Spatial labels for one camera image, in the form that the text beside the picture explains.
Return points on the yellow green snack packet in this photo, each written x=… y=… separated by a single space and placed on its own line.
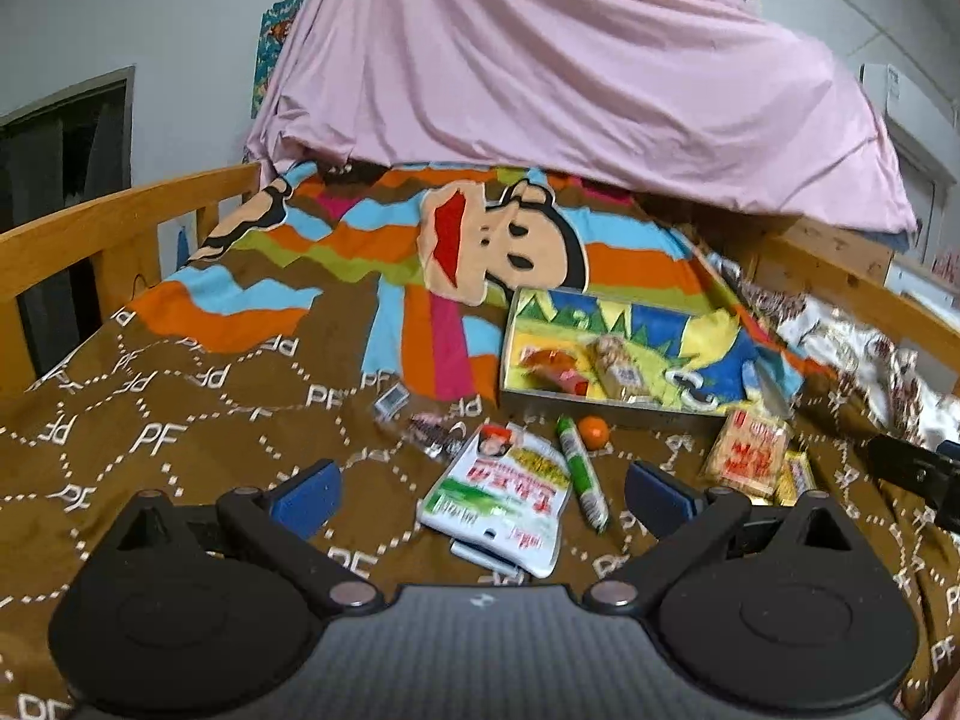
x=796 y=476

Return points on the pink bed sheet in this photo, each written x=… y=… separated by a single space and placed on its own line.
x=562 y=52

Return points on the clear-wrapped granola bar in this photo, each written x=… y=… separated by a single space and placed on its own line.
x=619 y=367

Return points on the red snack packet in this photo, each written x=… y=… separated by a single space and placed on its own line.
x=547 y=364

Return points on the small blue snack packet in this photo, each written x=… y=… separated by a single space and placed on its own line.
x=390 y=403

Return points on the small orange tangerine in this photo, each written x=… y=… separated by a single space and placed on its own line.
x=595 y=433

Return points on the rice cracker packet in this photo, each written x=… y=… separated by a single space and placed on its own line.
x=750 y=454

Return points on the white cabinet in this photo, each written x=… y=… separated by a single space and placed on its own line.
x=919 y=281

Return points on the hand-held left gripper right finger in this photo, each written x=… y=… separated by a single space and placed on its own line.
x=660 y=501

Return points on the metal tray with cartoon print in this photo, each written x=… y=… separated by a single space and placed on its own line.
x=637 y=330

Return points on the clear wrapper candy packet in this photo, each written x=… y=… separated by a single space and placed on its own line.
x=435 y=435

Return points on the teal floral wall poster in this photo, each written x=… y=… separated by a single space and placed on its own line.
x=274 y=45

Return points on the wooden bed frame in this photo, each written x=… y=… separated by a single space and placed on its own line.
x=90 y=225

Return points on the green sausage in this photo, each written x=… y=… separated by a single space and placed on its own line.
x=581 y=472

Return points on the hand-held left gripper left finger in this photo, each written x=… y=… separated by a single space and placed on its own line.
x=307 y=499

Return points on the white air conditioner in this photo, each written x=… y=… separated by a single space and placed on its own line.
x=907 y=97

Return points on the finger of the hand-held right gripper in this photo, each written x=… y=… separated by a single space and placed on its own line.
x=896 y=459

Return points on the white and green snack bag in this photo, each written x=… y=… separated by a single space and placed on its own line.
x=495 y=495

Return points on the white floral quilt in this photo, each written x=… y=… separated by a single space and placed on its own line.
x=840 y=337

